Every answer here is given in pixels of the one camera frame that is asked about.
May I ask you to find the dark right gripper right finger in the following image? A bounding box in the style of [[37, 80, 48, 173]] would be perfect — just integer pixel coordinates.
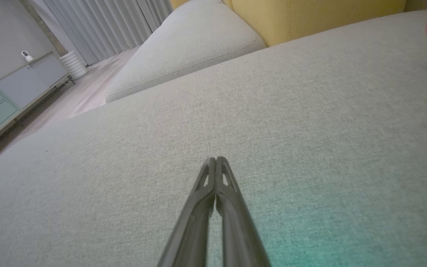
[[215, 156, 272, 267]]

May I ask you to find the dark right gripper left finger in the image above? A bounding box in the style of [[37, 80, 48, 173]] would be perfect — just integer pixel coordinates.
[[157, 157, 217, 267]]

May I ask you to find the small grey sofa cushion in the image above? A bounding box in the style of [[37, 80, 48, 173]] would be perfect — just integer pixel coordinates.
[[104, 0, 268, 104]]

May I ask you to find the white ribbed floor appliance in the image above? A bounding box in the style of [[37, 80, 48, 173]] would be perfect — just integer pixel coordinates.
[[59, 50, 89, 80]]

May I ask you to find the grey pleated curtain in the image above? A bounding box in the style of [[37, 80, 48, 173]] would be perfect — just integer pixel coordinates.
[[42, 0, 174, 67]]

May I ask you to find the grey and green sideboard cabinet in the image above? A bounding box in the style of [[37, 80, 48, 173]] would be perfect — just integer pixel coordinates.
[[0, 51, 76, 157]]

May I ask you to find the yellow sofa back cushion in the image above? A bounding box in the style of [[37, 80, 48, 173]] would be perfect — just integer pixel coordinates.
[[169, 0, 407, 48]]

